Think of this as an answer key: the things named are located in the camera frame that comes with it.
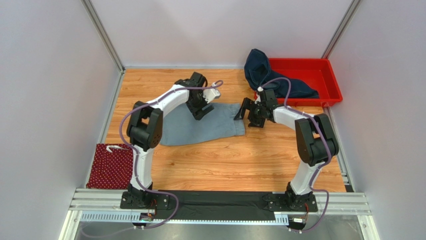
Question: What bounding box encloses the red plastic bin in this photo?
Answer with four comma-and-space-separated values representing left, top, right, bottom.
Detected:
269, 58, 343, 108

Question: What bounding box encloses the red polka dot skirt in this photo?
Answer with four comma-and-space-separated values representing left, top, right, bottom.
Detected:
85, 143, 133, 190

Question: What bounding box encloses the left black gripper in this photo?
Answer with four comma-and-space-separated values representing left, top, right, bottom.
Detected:
187, 89, 215, 120

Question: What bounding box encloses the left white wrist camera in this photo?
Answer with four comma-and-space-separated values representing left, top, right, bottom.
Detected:
202, 88, 221, 104

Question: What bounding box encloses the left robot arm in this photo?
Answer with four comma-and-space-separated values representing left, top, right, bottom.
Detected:
120, 72, 223, 210

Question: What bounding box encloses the aluminium frame rail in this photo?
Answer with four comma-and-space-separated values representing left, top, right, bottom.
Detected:
68, 188, 380, 240

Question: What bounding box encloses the dark blue denim skirt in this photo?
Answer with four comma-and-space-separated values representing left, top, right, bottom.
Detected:
243, 48, 319, 99

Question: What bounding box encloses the light blue denim skirt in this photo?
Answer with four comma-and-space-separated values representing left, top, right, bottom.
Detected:
160, 103, 245, 147

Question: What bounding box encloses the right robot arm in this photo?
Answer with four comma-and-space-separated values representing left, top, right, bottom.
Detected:
234, 90, 339, 211

